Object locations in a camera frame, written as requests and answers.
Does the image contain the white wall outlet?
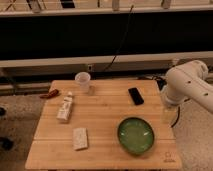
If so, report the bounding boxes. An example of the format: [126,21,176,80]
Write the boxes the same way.
[88,65,93,72]

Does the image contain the black smartphone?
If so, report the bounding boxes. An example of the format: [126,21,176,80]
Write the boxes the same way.
[128,88,144,105]

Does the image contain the white rectangular sponge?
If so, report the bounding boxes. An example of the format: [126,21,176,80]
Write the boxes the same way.
[73,128,88,150]

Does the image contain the green ceramic bowl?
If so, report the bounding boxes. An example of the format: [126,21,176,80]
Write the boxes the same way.
[117,117,155,155]

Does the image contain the clear plastic cup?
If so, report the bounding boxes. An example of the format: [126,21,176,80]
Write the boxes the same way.
[75,72,91,93]

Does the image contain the white tube with cap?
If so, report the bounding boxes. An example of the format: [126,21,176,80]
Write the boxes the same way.
[57,91,73,121]

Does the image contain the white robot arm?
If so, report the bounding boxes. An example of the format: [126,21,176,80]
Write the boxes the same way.
[160,60,213,124]

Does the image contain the wooden folding table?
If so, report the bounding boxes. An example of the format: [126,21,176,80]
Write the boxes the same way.
[25,80,182,170]

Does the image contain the red brown object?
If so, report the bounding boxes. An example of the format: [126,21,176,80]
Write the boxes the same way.
[39,89,59,99]

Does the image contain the black hanging cable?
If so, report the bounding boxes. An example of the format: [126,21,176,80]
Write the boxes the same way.
[102,4,135,72]

